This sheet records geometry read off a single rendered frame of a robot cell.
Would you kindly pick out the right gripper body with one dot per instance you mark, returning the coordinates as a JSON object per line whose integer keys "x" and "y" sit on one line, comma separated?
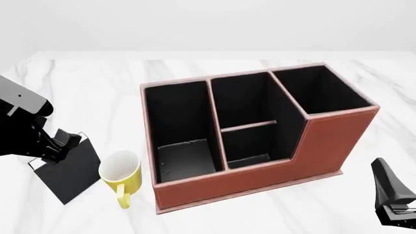
{"x": 398, "y": 215}

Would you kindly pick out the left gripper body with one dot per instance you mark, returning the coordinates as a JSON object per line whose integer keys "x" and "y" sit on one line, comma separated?
{"x": 41, "y": 136}

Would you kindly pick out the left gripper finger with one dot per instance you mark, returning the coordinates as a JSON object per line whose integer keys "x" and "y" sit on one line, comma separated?
{"x": 67, "y": 139}
{"x": 53, "y": 153}

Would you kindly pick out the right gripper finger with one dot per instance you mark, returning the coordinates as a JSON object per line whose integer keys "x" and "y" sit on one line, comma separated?
{"x": 386, "y": 185}

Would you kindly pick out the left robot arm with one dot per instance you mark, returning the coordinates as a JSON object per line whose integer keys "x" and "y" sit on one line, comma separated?
{"x": 13, "y": 136}

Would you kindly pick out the red-brown desk caddy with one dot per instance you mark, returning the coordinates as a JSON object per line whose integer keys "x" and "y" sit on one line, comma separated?
{"x": 260, "y": 182}

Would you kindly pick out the small flat grey plate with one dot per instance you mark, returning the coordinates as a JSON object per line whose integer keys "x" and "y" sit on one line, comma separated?
{"x": 19, "y": 97}

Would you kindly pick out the yellow mug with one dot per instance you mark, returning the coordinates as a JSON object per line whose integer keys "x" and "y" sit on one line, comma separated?
{"x": 133, "y": 180}

